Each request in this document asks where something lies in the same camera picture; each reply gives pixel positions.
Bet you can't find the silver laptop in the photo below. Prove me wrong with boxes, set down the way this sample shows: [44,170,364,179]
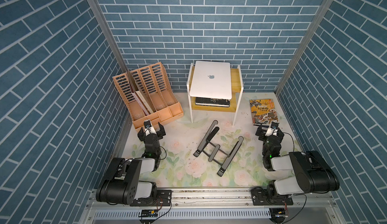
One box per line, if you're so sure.
[189,61,232,100]

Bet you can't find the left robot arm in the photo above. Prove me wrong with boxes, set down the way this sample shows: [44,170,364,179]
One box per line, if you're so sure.
[96,120,166,206]

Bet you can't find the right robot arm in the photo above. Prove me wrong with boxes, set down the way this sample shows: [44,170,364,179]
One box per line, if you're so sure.
[256,122,340,203]

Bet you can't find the colourful illustrated book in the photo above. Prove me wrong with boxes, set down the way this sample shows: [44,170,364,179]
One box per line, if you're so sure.
[250,99,279,126]

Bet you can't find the papers in organizer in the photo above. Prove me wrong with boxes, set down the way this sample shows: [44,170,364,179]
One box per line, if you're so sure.
[132,91,154,116]

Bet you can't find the pink desk file organizer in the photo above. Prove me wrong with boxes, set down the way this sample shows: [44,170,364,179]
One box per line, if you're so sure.
[113,62,184,132]

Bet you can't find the floral table mat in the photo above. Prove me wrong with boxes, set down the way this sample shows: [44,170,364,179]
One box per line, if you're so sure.
[111,111,303,188]

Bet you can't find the black book on shelf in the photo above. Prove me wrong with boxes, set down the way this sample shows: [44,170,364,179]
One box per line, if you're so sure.
[195,97,230,108]

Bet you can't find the wooden white-framed shelf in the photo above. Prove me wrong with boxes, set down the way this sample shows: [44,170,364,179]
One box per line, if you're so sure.
[186,63,244,125]

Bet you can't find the small green circuit board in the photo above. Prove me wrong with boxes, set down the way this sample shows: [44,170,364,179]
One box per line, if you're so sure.
[139,209,158,219]

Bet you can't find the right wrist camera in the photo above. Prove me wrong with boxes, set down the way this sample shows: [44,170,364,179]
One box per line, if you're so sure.
[265,122,279,137]

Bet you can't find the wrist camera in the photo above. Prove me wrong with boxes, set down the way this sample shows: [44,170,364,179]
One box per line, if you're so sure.
[144,120,156,136]
[265,122,279,137]

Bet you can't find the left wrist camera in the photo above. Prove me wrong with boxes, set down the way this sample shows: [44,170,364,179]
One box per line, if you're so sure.
[144,120,156,136]

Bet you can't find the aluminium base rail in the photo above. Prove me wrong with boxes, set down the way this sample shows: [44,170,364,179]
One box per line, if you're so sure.
[80,187,345,224]

